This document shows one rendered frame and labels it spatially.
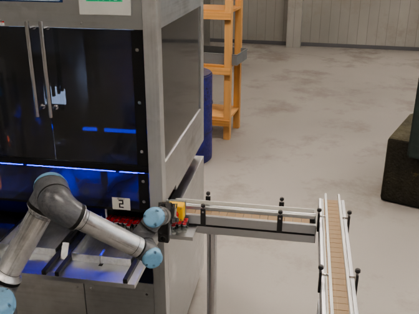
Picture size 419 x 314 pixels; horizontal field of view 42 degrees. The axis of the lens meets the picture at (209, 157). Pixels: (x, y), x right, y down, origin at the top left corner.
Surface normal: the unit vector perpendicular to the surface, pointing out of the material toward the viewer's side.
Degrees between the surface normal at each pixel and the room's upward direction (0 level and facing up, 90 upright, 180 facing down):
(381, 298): 0
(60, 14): 90
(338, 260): 0
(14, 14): 90
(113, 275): 0
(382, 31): 90
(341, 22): 90
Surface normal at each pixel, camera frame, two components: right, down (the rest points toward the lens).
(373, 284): 0.00, -0.93
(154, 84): -0.18, 0.36
